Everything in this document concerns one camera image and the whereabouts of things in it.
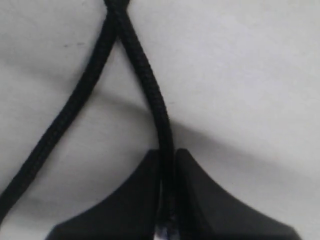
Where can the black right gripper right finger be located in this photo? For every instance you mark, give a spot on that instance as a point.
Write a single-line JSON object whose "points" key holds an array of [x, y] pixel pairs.
{"points": [[205, 211]]}

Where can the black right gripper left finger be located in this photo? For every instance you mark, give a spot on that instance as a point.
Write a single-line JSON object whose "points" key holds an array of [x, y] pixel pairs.
{"points": [[129, 213]]}

